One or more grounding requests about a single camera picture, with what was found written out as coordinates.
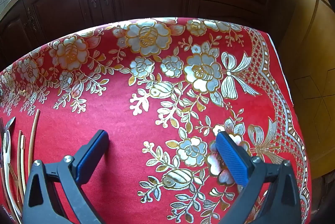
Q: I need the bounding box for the light beige chopstick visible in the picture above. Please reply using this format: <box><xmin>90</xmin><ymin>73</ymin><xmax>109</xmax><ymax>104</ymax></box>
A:
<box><xmin>20</xmin><ymin>135</ymin><xmax>26</xmax><ymax>195</ymax></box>

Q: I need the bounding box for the red floral tablecloth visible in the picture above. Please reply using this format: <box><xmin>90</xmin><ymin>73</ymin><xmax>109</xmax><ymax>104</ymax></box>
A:
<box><xmin>1</xmin><ymin>17</ymin><xmax>311</xmax><ymax>223</ymax></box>

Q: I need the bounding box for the dark brown chopstick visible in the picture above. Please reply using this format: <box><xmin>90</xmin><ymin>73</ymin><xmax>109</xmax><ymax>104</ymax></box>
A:
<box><xmin>17</xmin><ymin>130</ymin><xmax>24</xmax><ymax>203</ymax></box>

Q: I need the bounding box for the white ceramic spoon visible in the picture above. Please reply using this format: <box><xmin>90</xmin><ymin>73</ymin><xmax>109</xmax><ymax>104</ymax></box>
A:
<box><xmin>3</xmin><ymin>129</ymin><xmax>22</xmax><ymax>223</ymax></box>

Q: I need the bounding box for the wood-handled steel fork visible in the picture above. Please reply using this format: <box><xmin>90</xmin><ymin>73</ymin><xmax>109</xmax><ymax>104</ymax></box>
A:
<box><xmin>1</xmin><ymin>118</ymin><xmax>21</xmax><ymax>214</ymax></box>

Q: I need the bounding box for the brown wooden chopstick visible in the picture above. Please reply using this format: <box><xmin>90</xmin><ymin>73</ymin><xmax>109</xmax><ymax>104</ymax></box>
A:
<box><xmin>28</xmin><ymin>109</ymin><xmax>40</xmax><ymax>175</ymax></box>

